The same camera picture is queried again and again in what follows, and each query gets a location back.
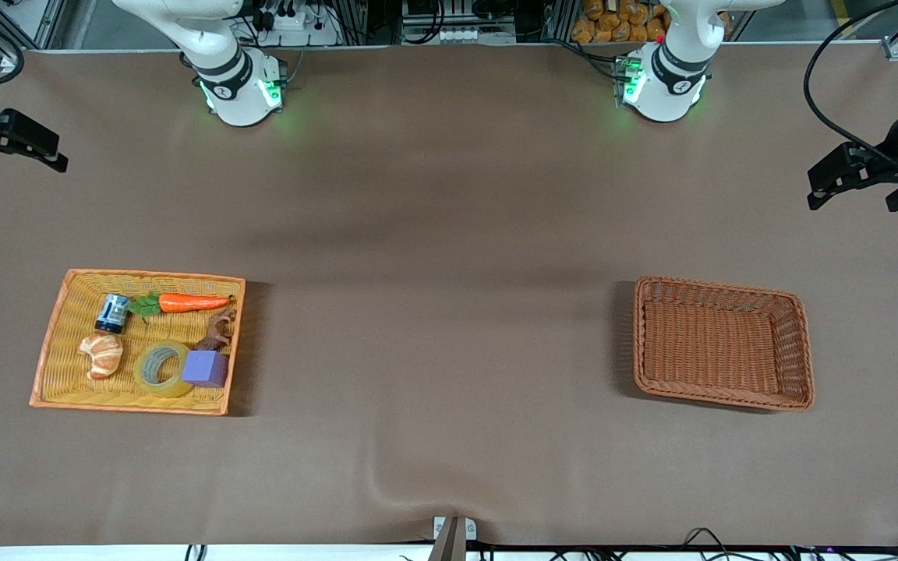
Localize clear yellowish tape roll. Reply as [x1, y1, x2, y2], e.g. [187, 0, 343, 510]
[134, 340, 193, 399]

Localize small blue can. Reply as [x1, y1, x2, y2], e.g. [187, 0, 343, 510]
[95, 293, 131, 334]

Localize orange toy carrot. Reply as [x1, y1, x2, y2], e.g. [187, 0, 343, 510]
[128, 292, 232, 318]

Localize toy croissant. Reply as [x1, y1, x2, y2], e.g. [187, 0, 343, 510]
[79, 333, 124, 380]

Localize brown wicker basket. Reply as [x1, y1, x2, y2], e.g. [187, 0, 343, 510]
[633, 275, 816, 412]

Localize orange-rimmed yellow wicker basket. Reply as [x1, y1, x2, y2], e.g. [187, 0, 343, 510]
[29, 269, 246, 416]

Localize brown figurine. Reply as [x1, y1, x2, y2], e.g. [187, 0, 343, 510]
[194, 309, 237, 353]

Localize purple cube block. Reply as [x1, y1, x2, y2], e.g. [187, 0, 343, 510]
[182, 350, 230, 389]

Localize bag of orange snacks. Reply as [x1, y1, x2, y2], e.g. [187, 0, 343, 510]
[571, 0, 672, 44]

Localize white power strip with plugs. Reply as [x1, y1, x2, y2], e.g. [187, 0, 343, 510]
[254, 0, 341, 46]

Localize small white power strip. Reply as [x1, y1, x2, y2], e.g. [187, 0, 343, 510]
[432, 27, 490, 45]

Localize brown table cloth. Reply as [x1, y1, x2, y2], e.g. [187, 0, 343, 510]
[0, 43, 898, 546]

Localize black tangled floor cables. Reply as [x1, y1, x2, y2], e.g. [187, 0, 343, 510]
[683, 527, 738, 561]

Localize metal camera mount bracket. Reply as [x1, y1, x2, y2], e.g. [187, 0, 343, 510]
[432, 516, 478, 561]

